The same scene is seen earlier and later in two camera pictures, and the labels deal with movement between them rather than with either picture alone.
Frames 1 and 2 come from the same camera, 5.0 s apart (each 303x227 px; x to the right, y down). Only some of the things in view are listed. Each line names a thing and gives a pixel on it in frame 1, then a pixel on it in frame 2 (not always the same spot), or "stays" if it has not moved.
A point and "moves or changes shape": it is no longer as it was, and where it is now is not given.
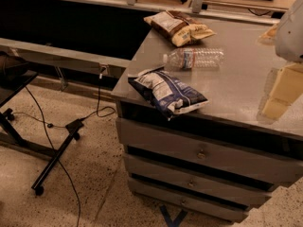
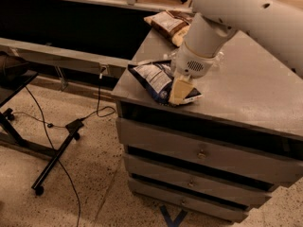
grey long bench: [41, 52] stays
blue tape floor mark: [169, 219] stays
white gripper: [291, 35] → [191, 64]
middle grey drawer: [198, 182] stays
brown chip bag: [180, 29] stays
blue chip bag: [171, 96] moves or changes shape
